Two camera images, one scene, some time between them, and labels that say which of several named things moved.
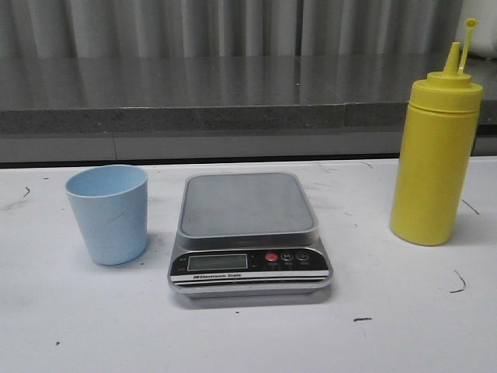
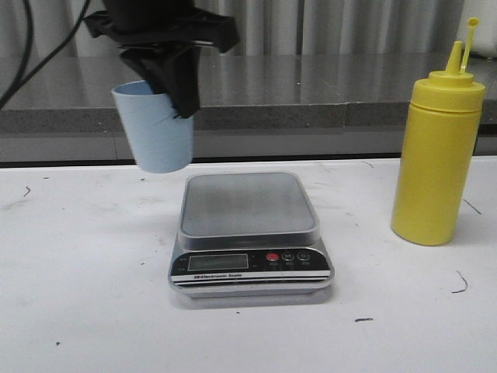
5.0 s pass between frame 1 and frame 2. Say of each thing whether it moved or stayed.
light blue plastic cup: moved
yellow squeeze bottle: stayed
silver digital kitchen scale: stayed
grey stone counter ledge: stayed
